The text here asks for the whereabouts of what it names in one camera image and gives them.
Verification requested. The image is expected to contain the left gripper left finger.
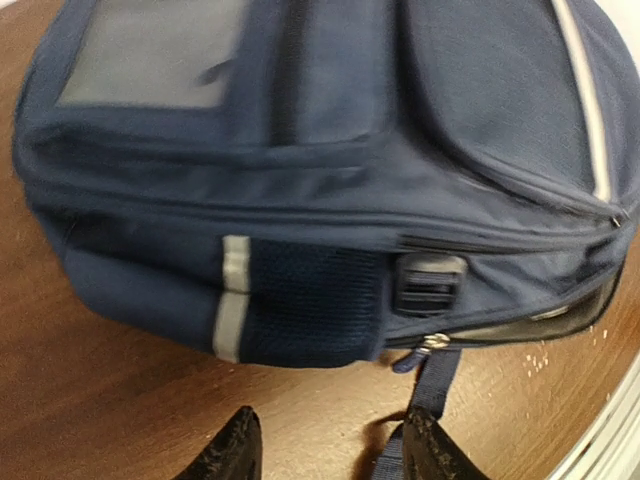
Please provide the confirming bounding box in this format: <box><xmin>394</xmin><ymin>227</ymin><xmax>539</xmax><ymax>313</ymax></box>
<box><xmin>174</xmin><ymin>406</ymin><xmax>263</xmax><ymax>480</ymax></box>

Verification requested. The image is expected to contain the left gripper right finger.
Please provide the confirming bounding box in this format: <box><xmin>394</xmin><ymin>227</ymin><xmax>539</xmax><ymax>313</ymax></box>
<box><xmin>402</xmin><ymin>407</ymin><xmax>488</xmax><ymax>480</ymax></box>

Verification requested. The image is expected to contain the navy blue backpack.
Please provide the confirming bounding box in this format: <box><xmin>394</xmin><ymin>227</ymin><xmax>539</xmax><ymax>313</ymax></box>
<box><xmin>12</xmin><ymin>1</ymin><xmax>639</xmax><ymax>479</ymax></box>

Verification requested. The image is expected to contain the front aluminium rail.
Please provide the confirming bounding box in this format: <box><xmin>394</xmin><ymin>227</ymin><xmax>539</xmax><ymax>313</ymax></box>
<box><xmin>548</xmin><ymin>355</ymin><xmax>640</xmax><ymax>480</ymax></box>

